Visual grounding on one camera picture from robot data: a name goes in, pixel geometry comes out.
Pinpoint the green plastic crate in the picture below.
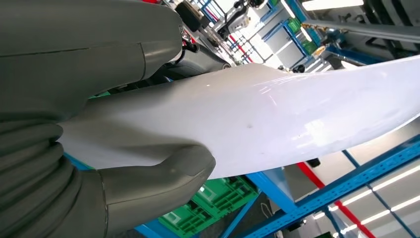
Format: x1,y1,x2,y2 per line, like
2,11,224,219
159,176,260,238

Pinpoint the blue metal shelf rack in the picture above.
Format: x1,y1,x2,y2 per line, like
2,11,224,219
64,134,420,238
259,0,420,66

